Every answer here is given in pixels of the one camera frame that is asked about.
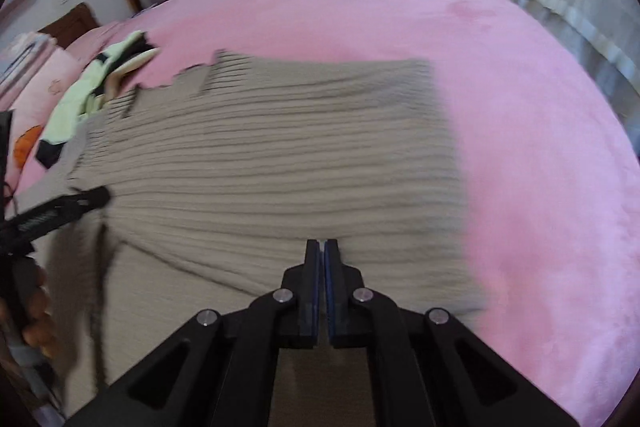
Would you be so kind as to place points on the pink cartoon print pillow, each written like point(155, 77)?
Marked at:
point(45, 77)

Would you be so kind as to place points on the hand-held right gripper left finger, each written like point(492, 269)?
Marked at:
point(314, 292)

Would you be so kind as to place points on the brown wooden headboard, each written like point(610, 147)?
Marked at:
point(75, 24)

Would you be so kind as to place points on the person's left hand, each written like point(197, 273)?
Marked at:
point(39, 309)

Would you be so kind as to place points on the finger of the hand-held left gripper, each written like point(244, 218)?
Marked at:
point(90, 198)

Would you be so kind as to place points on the beige ribbed knit sweater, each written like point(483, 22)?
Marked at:
point(275, 157)

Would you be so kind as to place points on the pink fleece bed blanket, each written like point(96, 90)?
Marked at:
point(525, 157)

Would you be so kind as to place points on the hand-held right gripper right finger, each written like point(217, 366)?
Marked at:
point(332, 292)

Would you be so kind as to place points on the light green and black garment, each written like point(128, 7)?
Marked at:
point(75, 102)

